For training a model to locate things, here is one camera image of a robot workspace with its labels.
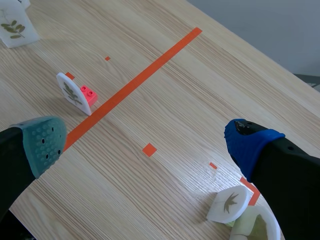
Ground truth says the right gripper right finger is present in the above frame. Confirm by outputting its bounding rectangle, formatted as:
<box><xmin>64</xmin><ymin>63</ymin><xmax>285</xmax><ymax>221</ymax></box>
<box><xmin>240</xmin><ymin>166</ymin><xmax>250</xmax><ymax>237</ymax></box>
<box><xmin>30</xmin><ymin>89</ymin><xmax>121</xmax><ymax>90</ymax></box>
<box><xmin>223</xmin><ymin>118</ymin><xmax>320</xmax><ymax>240</ymax></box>

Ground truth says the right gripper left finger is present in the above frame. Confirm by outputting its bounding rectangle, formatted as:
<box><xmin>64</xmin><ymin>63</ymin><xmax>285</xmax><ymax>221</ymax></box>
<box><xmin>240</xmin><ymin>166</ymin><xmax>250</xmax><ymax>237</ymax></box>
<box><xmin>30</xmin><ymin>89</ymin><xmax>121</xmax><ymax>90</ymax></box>
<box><xmin>0</xmin><ymin>115</ymin><xmax>68</xmax><ymax>223</ymax></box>

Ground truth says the half-round leaf card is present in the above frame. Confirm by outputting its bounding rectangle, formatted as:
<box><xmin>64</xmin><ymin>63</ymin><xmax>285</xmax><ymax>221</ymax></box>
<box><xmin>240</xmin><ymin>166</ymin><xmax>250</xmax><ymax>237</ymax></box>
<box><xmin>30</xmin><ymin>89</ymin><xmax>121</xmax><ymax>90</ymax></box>
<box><xmin>55</xmin><ymin>72</ymin><xmax>93</xmax><ymax>116</ymax></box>

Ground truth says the rectangular leaf card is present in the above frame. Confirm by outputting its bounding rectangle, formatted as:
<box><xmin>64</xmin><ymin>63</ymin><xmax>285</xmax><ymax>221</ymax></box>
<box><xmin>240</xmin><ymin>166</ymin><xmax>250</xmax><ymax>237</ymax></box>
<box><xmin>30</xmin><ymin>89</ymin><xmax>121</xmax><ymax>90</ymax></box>
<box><xmin>0</xmin><ymin>0</ymin><xmax>41</xmax><ymax>49</ymax></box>

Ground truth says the red toy brick block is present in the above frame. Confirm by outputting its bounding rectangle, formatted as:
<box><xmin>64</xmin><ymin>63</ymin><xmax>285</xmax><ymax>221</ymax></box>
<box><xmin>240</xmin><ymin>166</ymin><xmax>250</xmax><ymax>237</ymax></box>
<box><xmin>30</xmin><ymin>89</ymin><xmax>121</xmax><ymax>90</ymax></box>
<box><xmin>79</xmin><ymin>85</ymin><xmax>98</xmax><ymax>107</ymax></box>

